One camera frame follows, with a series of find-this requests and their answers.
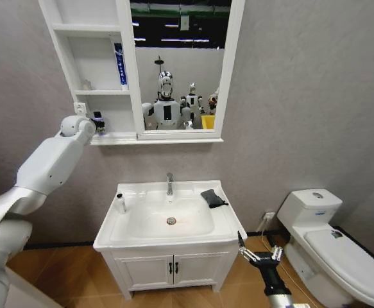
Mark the chrome flush button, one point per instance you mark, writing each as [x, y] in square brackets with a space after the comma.
[317, 194]

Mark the cabinet mirror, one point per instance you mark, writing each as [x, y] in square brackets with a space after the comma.
[180, 64]

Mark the white wall cabinet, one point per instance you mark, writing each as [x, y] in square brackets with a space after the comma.
[127, 106]

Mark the dark shampoo bottle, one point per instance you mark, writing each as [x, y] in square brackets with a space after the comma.
[101, 127]

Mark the chrome faucet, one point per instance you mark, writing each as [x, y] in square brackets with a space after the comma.
[169, 184]

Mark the white toilet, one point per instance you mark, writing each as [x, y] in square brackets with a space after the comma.
[311, 253]

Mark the white toilet lid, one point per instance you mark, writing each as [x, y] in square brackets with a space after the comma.
[344, 260]

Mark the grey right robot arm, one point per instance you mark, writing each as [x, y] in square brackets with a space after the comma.
[280, 301]

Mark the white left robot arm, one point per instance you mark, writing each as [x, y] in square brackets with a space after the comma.
[42, 170]

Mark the metal sink drain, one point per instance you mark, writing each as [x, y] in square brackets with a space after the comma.
[171, 220]

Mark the white cleanser bottle black cap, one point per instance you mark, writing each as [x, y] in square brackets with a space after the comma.
[121, 204]

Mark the small pale shelf item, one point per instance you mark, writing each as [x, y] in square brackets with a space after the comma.
[86, 84]

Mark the white ceramic washbasin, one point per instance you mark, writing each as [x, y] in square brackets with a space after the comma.
[141, 221]

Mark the white socket with plug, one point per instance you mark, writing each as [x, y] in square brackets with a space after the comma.
[269, 215]

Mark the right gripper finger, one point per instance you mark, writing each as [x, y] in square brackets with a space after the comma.
[242, 245]
[277, 253]

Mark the white vanity cabinet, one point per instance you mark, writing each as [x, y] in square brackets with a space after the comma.
[119, 272]

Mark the white vanity door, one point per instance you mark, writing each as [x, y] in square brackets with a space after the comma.
[145, 271]
[201, 269]

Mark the white wall socket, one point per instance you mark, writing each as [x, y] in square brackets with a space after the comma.
[79, 108]

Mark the grey towel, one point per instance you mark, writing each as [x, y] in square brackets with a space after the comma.
[211, 198]

